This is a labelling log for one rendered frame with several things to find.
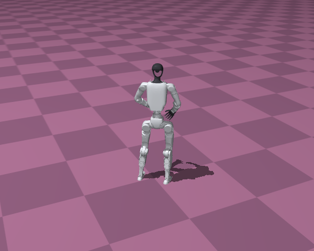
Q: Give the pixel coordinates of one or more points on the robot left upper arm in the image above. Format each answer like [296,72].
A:
[140,91]

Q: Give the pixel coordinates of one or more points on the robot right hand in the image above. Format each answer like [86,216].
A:
[170,113]

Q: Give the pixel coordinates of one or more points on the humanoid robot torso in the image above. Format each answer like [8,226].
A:
[156,100]

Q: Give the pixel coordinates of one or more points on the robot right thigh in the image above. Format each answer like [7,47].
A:
[169,137]

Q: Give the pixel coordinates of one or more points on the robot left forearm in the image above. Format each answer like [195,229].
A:
[144,103]

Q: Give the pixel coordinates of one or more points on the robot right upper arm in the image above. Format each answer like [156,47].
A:
[172,89]

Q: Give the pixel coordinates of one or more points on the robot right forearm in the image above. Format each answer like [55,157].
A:
[174,109]

